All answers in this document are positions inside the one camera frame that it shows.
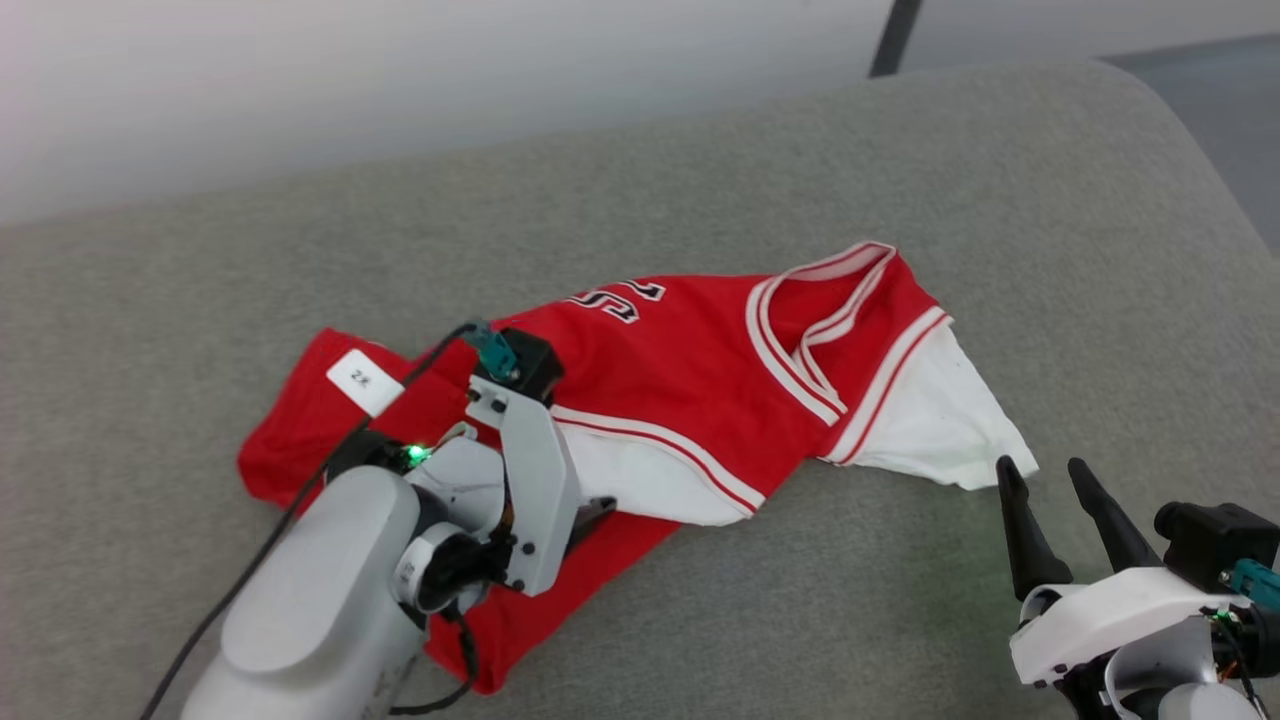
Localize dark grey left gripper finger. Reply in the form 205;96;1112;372
566;496;619;553

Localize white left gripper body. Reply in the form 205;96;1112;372
465;373;584;597

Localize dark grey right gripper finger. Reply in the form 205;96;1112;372
996;455;1074;602
1067;458;1164;574

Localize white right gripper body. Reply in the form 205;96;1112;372
1010;566;1243;717

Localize red basketball jersey white sleeves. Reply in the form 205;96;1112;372
237;240;1039;696

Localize grey fabric sofa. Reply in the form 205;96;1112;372
0;58;1280;720

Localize black slanted pole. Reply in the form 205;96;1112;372
868;0;924;80

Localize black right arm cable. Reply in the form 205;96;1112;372
1205;558;1280;691

